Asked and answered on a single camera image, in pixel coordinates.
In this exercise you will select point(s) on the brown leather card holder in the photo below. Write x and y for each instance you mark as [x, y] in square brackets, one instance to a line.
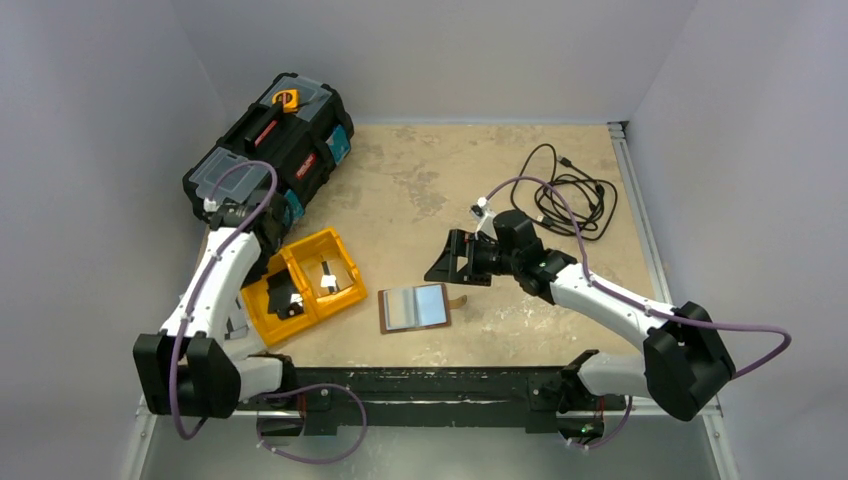
[415, 308]

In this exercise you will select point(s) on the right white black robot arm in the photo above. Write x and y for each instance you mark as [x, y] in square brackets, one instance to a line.
[682, 361]

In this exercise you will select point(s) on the white card with black stripe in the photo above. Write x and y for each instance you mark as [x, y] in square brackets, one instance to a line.
[329, 280]

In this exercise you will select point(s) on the orange tape measure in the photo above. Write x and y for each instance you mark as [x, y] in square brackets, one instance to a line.
[288, 100]

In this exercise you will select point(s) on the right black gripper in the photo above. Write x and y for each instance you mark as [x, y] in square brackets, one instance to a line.
[469, 255]

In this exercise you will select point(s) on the black plastic toolbox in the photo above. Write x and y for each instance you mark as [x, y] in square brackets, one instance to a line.
[304, 148]

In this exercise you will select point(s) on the aluminium right side rail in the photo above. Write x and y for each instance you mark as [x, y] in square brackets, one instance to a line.
[639, 213]

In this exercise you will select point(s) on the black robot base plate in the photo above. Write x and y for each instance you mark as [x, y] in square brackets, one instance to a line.
[535, 399]

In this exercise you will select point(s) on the card in left compartment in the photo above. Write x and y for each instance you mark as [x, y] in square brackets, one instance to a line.
[284, 297]

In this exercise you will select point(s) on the yellow plastic divided bin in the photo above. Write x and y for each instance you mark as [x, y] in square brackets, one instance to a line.
[273, 331]

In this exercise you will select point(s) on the white card under stack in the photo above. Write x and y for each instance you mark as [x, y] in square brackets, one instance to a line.
[311, 268]

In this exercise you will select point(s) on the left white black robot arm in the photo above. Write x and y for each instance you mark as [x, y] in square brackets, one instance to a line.
[206, 359]

